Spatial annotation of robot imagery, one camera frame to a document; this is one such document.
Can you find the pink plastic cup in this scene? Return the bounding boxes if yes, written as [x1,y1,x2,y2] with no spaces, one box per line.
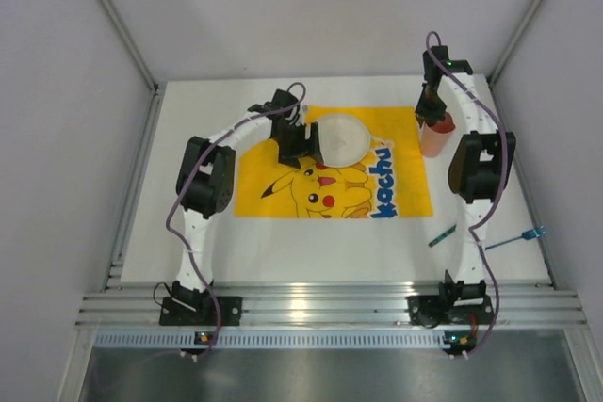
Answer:
[420,113,456,158]

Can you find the cream bear plate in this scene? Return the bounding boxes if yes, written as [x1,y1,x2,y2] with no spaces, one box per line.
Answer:
[316,113,371,169]

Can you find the yellow Pikachu placemat cloth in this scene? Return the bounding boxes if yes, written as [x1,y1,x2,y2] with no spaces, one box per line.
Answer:
[234,105,433,219]

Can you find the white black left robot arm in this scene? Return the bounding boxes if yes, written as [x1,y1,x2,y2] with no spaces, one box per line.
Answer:
[159,88,322,329]

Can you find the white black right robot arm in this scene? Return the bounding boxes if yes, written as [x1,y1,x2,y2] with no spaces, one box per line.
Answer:
[409,43,516,329]

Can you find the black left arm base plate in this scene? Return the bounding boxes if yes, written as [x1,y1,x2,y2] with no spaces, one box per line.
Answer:
[158,296,243,327]

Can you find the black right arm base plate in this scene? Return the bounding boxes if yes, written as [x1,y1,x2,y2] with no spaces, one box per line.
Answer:
[407,296,494,329]

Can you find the aluminium frame rail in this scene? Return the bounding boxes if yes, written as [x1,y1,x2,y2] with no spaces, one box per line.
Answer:
[75,282,586,329]

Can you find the white perforated cable duct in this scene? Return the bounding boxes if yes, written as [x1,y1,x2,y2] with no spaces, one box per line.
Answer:
[94,330,450,350]

